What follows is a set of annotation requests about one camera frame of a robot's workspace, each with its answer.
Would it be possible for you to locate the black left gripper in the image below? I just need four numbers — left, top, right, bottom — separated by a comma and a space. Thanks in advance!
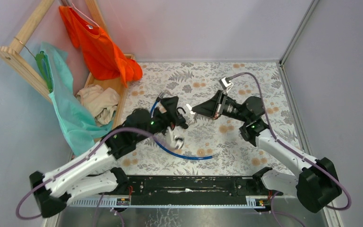
135, 96, 180, 144

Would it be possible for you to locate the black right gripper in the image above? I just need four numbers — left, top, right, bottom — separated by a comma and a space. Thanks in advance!
191, 90, 249, 123

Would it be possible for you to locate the black padlock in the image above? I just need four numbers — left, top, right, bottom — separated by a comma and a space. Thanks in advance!
176, 107, 189, 129

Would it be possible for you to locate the blue cable lock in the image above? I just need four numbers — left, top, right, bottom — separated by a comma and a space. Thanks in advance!
150, 91, 214, 161

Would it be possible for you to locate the brass padlock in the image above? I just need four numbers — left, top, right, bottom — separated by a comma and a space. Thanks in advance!
186, 104, 196, 115

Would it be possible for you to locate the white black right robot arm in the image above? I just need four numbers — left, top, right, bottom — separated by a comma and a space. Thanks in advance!
190, 90, 343, 213

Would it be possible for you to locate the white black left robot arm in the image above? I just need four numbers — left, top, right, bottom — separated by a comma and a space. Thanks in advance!
29, 96, 184, 218

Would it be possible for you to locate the beige crumpled cloth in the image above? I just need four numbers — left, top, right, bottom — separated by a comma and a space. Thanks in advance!
76, 85, 120, 126

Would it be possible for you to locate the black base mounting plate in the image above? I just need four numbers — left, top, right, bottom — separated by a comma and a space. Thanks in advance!
108, 175, 273, 206

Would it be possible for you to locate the orange t-shirt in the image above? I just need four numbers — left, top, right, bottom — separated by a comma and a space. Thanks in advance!
59, 6, 143, 87

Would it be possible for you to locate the teal cloth garment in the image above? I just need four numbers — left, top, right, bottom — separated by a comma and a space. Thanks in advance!
40, 42, 113, 156

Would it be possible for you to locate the pink clothes hanger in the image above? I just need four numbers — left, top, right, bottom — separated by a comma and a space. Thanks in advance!
70, 0, 100, 27

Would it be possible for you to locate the green clothes hanger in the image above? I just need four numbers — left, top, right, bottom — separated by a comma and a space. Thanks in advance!
35, 51, 53, 94

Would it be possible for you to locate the wooden clothes rack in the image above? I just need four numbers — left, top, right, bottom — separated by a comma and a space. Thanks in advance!
0, 0, 128, 128

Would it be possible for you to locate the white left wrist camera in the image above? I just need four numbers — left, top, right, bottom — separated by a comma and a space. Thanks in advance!
165, 127, 184, 150

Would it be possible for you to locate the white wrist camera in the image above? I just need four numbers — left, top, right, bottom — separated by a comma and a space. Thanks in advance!
219, 77, 233, 94
165, 127, 184, 150

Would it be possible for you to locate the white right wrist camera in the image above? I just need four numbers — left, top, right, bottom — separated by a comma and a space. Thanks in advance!
219, 77, 233, 94

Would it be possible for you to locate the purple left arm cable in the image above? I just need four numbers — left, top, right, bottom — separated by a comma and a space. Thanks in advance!
15, 127, 157, 227

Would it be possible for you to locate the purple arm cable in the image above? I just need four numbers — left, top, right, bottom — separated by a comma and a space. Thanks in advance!
228, 72, 353, 227
15, 127, 157, 227

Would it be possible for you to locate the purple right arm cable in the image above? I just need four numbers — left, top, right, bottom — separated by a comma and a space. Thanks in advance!
228, 72, 353, 227

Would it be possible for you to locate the grey aluminium frame rail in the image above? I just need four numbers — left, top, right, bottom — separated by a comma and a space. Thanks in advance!
278, 0, 345, 227

